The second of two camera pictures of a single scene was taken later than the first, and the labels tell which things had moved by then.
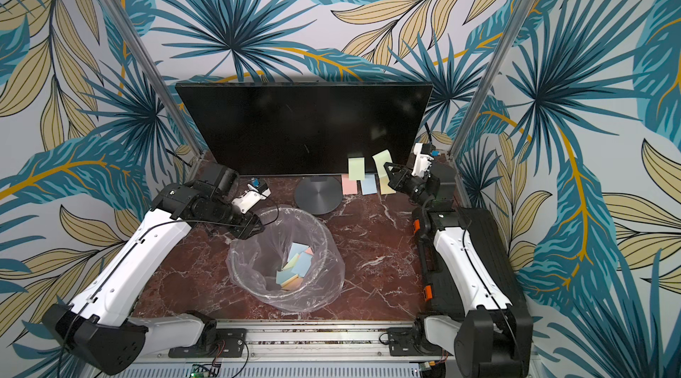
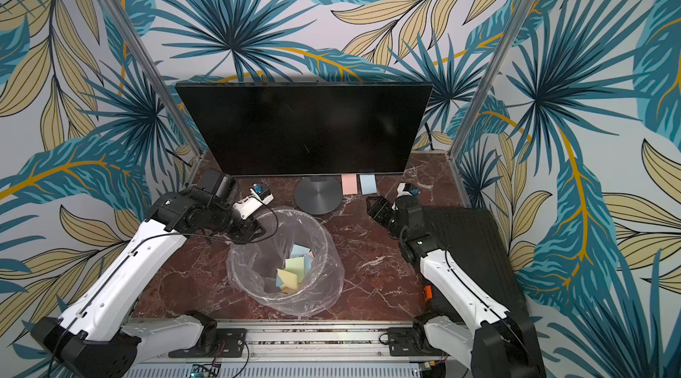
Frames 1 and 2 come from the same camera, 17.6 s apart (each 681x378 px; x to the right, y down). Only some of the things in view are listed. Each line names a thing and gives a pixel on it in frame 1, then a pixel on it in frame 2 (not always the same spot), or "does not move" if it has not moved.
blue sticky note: [369, 185] does not move
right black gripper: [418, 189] -> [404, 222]
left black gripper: [245, 229] does not move
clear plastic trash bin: [293, 264] does not move
